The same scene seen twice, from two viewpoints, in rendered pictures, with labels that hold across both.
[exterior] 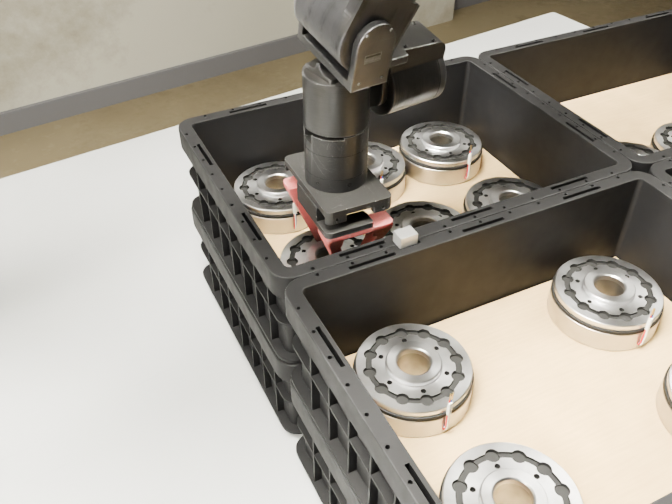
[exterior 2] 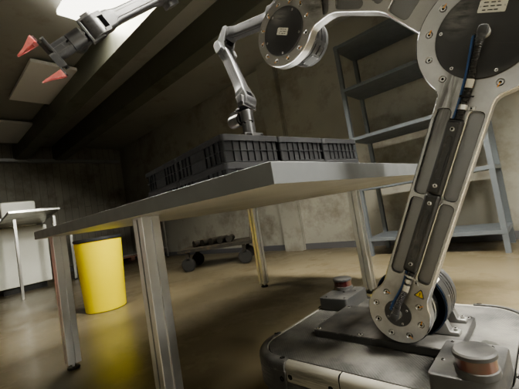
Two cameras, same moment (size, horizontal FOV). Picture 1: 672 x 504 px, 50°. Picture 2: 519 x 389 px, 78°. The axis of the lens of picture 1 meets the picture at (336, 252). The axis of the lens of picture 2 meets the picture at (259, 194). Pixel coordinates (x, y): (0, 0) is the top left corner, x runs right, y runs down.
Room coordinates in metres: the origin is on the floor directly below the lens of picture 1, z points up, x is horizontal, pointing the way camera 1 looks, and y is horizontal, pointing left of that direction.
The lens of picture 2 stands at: (0.89, 1.34, 0.62)
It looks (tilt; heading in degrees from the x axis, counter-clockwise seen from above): 3 degrees up; 256
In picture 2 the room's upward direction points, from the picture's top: 9 degrees counter-clockwise
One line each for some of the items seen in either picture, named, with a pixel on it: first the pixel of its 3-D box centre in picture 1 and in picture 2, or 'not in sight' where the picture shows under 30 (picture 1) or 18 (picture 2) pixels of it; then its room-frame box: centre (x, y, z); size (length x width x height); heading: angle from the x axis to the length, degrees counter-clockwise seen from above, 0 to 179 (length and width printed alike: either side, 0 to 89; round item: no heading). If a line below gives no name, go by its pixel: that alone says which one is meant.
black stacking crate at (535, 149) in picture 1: (393, 191); (226, 161); (0.66, -0.06, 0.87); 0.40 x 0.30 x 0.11; 116
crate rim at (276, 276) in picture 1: (395, 152); (225, 150); (0.66, -0.06, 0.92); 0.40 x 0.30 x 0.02; 116
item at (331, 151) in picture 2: not in sight; (313, 159); (0.12, -0.33, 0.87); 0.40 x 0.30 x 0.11; 116
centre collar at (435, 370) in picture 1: (413, 363); not in sight; (0.41, -0.07, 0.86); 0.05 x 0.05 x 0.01
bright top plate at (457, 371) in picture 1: (413, 367); not in sight; (0.41, -0.07, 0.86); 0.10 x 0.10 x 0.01
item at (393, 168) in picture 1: (362, 164); not in sight; (0.73, -0.03, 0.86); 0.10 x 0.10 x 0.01
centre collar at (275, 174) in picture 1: (277, 183); not in sight; (0.68, 0.07, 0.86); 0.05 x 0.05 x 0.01
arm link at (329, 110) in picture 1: (342, 95); (245, 117); (0.55, -0.01, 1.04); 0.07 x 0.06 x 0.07; 124
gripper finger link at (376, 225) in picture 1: (344, 231); not in sight; (0.53, -0.01, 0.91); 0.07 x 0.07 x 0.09; 25
